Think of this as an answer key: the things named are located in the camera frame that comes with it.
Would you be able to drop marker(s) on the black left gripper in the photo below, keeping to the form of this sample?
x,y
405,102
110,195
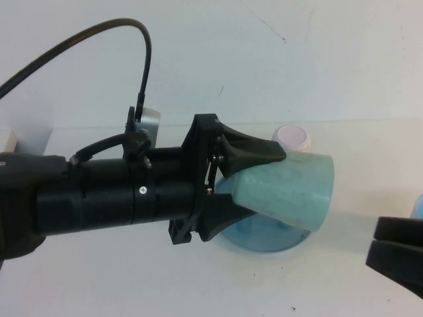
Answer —
x,y
165,188

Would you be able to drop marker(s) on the pink plastic cup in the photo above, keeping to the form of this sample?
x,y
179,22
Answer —
x,y
294,137

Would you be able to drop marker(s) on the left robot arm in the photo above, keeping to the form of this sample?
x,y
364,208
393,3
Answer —
x,y
49,204

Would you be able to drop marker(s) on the green plastic cup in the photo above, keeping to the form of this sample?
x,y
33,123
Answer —
x,y
284,191

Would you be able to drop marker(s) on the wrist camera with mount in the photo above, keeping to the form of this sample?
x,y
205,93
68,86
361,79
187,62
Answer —
x,y
150,127

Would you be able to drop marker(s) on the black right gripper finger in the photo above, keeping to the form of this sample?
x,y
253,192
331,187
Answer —
x,y
400,231
396,264

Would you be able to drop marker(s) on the blue plastic cup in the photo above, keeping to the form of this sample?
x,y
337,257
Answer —
x,y
418,208

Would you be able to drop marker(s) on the beige board edge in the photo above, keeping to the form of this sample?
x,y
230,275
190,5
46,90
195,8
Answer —
x,y
6,140

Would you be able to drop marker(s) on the blue cup stand white caps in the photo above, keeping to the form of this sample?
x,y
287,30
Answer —
x,y
261,241

